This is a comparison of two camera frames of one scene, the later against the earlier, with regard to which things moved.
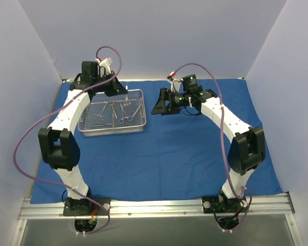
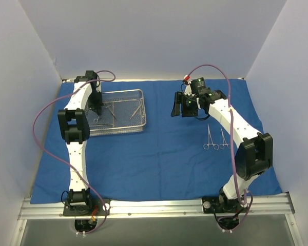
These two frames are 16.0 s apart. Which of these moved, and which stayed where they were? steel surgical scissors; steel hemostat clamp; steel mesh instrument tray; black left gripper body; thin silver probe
Moved: black left gripper body; steel hemostat clamp; steel surgical scissors
Stayed: steel mesh instrument tray; thin silver probe
